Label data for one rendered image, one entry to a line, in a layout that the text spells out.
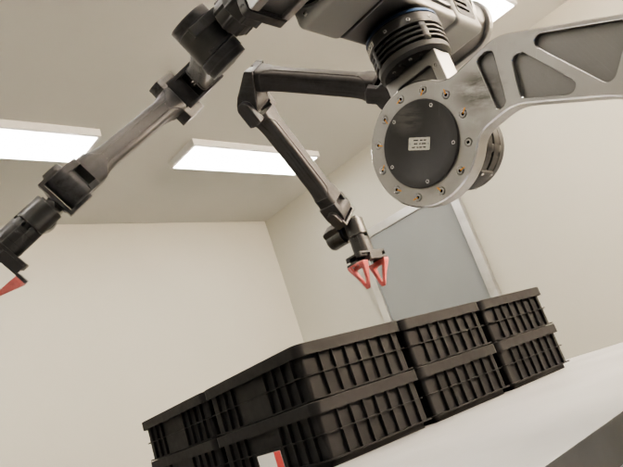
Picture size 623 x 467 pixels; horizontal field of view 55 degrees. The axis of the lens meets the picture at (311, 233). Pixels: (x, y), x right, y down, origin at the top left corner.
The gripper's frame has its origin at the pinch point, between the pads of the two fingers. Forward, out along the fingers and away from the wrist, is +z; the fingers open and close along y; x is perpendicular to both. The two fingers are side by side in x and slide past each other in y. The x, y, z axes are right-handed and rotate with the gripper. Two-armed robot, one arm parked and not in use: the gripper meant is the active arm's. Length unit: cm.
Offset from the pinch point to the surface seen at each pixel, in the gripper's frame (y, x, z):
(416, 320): 16.3, 23.0, 15.4
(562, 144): -275, -47, -87
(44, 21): 30, -108, -169
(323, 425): 50, 21, 30
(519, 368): -14.2, 23.4, 32.9
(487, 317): -10.7, 22.5, 18.7
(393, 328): 24.4, 22.8, 16.0
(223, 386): 51, -7, 16
